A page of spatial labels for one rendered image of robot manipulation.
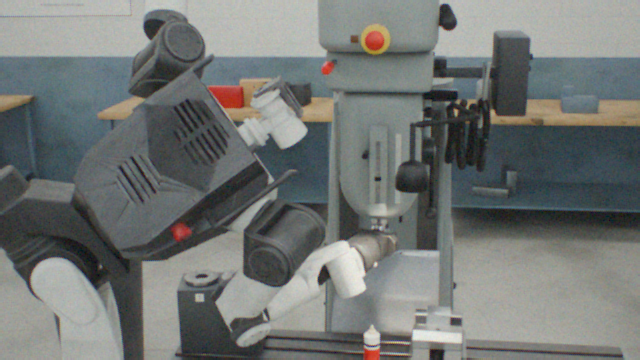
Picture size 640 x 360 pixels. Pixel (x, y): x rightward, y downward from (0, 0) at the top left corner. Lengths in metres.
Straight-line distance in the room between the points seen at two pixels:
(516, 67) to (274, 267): 0.96
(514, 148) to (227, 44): 2.47
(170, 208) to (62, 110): 5.58
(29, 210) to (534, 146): 5.15
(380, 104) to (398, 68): 0.10
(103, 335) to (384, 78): 0.80
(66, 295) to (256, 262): 0.35
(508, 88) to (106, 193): 1.12
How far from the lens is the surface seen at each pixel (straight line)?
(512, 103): 2.04
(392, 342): 2.13
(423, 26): 1.59
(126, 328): 3.72
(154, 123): 1.31
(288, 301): 1.65
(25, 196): 1.43
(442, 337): 1.94
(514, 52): 2.02
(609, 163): 6.35
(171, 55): 1.44
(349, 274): 1.70
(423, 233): 2.30
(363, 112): 1.75
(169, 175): 1.29
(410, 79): 1.69
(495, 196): 5.68
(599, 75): 6.19
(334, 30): 1.60
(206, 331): 2.07
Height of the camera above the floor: 1.91
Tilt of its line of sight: 16 degrees down
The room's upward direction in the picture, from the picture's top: 1 degrees counter-clockwise
